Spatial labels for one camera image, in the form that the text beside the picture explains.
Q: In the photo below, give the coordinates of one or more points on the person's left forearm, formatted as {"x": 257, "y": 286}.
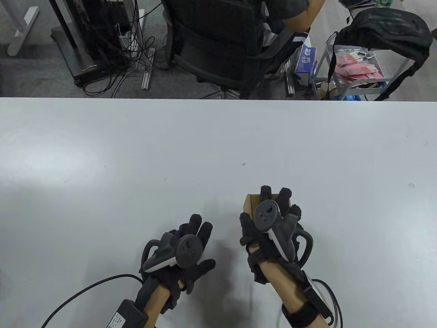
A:
{"x": 157, "y": 302}

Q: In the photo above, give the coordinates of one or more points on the black hand controller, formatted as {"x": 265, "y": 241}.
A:
{"x": 189, "y": 251}
{"x": 268, "y": 215}

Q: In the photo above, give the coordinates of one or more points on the person's left hand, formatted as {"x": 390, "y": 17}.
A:
{"x": 205, "y": 232}

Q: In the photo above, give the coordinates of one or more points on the dark flat device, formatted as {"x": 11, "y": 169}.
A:
{"x": 358, "y": 2}

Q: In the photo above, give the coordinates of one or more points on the grey metal floor stand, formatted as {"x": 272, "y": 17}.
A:
{"x": 73, "y": 58}

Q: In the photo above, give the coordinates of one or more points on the blue and white carton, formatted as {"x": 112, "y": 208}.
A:
{"x": 305, "y": 63}

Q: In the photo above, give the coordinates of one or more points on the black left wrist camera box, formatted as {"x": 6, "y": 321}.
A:
{"x": 128, "y": 316}

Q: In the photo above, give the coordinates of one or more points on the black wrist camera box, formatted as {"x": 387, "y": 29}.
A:
{"x": 315, "y": 294}
{"x": 128, "y": 316}

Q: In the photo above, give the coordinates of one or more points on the black office chair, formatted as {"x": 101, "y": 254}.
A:
{"x": 211, "y": 44}

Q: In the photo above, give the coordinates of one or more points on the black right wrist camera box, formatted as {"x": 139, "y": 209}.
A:
{"x": 315, "y": 294}

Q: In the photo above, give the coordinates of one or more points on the black backpack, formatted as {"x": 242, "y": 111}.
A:
{"x": 382, "y": 30}

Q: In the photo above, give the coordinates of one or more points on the blue plastic bag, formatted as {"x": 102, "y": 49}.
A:
{"x": 351, "y": 98}

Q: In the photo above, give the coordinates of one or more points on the person's right hand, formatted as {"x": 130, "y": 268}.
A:
{"x": 247, "y": 229}

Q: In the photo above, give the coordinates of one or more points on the pile of pink packets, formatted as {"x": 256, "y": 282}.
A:
{"x": 355, "y": 70}

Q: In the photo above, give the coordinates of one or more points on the black left hand controller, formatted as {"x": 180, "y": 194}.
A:
{"x": 189, "y": 251}

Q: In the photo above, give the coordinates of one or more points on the grey metal cart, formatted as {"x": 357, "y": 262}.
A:
{"x": 351, "y": 89}

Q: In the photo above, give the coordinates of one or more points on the small brown cardboard mailer box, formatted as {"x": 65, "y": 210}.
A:
{"x": 249, "y": 203}

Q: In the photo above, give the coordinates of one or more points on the black right hand controller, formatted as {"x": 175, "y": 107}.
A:
{"x": 268, "y": 215}

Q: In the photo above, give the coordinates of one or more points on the white desk foot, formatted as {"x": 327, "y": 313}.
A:
{"x": 20, "y": 37}

